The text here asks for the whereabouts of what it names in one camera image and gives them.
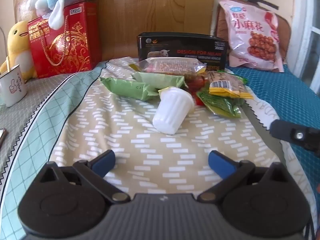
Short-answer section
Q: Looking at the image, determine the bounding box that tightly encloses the yellow nut packet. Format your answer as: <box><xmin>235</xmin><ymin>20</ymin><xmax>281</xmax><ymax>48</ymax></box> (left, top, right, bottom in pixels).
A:
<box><xmin>205</xmin><ymin>70</ymin><xmax>254</xmax><ymax>99</ymax></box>

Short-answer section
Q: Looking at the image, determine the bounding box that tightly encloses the teal patterned blanket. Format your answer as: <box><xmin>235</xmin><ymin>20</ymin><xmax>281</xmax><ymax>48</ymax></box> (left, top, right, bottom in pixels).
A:
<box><xmin>225</xmin><ymin>65</ymin><xmax>320</xmax><ymax>205</ymax></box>

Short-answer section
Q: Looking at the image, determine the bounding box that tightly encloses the wooden headboard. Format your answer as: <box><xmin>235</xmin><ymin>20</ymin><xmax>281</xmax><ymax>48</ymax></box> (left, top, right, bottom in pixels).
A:
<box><xmin>14</xmin><ymin>0</ymin><xmax>217</xmax><ymax>62</ymax></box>

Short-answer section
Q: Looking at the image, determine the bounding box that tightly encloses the white window frame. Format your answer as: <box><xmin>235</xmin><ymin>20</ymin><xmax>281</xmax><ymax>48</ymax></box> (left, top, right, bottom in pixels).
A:
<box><xmin>291</xmin><ymin>0</ymin><xmax>320</xmax><ymax>93</ymax></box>

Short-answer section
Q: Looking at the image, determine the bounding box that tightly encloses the white mug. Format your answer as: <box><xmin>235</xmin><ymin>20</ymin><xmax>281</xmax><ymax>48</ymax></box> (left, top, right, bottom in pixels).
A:
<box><xmin>0</xmin><ymin>64</ymin><xmax>28</xmax><ymax>108</ymax></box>

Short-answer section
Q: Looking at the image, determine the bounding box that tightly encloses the white lettered cloth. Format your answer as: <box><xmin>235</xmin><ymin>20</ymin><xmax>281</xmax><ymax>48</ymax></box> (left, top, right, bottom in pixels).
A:
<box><xmin>240</xmin><ymin>90</ymin><xmax>320</xmax><ymax>207</ymax></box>

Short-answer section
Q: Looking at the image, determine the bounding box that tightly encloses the grey mint patterned sheet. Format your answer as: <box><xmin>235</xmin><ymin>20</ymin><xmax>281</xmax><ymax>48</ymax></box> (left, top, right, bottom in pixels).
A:
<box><xmin>0</xmin><ymin>60</ymin><xmax>111</xmax><ymax>207</ymax></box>

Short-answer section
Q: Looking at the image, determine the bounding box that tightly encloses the large pink snack bag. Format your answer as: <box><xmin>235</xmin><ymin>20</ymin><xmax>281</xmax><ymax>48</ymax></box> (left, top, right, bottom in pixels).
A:
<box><xmin>219</xmin><ymin>0</ymin><xmax>285</xmax><ymax>73</ymax></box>

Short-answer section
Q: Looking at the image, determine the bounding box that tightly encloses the clear cereal bar packet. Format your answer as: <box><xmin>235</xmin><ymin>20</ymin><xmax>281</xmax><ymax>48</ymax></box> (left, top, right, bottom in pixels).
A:
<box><xmin>129</xmin><ymin>57</ymin><xmax>207</xmax><ymax>76</ymax></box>

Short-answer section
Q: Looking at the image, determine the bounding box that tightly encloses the yellow duck plush toy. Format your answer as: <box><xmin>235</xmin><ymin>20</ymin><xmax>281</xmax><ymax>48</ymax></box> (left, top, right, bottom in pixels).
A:
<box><xmin>0</xmin><ymin>20</ymin><xmax>38</xmax><ymax>79</ymax></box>

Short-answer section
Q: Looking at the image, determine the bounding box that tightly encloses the light green snack packet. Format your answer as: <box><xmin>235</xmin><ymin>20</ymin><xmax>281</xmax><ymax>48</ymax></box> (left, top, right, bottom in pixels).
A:
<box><xmin>132</xmin><ymin>72</ymin><xmax>187</xmax><ymax>90</ymax></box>
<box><xmin>100</xmin><ymin>77</ymin><xmax>166</xmax><ymax>101</ymax></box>

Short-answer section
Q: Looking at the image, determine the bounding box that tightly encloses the green pea snack packet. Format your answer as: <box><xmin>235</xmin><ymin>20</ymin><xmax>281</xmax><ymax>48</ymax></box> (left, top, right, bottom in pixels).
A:
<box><xmin>196</xmin><ymin>89</ymin><xmax>243</xmax><ymax>119</ymax></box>

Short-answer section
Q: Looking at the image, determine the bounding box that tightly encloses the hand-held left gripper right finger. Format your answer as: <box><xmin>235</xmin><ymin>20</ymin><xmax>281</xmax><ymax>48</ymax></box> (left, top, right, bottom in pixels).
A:
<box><xmin>197</xmin><ymin>150</ymin><xmax>297</xmax><ymax>203</ymax></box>

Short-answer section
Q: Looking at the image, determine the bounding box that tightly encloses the white ribbed plastic cup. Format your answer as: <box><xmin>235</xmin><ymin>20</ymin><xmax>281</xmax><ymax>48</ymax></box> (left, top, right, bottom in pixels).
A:
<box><xmin>152</xmin><ymin>86</ymin><xmax>195</xmax><ymax>135</ymax></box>

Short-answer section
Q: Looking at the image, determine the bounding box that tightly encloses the beige patterned blanket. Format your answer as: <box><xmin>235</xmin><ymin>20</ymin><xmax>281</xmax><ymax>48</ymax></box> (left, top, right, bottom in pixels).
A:
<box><xmin>47</xmin><ymin>57</ymin><xmax>283</xmax><ymax>201</ymax></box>

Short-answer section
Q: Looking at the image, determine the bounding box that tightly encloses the red snack packet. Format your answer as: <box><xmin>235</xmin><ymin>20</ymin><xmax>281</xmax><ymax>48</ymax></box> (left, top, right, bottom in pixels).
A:
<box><xmin>186</xmin><ymin>76</ymin><xmax>211</xmax><ymax>105</ymax></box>

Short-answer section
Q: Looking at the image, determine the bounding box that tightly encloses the black printed box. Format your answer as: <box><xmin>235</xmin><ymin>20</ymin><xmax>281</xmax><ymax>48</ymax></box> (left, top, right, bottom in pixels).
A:
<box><xmin>137</xmin><ymin>32</ymin><xmax>229</xmax><ymax>71</ymax></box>

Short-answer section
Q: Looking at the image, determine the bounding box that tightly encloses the red gift box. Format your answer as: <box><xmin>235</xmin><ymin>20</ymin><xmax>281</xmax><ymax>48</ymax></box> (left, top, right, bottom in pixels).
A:
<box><xmin>27</xmin><ymin>1</ymin><xmax>102</xmax><ymax>79</ymax></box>

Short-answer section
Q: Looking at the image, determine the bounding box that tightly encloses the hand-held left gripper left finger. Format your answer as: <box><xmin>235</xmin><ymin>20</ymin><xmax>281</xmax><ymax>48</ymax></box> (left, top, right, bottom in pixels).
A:
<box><xmin>37</xmin><ymin>150</ymin><xmax>131</xmax><ymax>203</ymax></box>

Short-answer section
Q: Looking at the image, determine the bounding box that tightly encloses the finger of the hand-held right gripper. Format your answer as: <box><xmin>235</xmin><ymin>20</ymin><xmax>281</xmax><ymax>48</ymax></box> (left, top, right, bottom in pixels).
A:
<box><xmin>269</xmin><ymin>119</ymin><xmax>320</xmax><ymax>153</ymax></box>

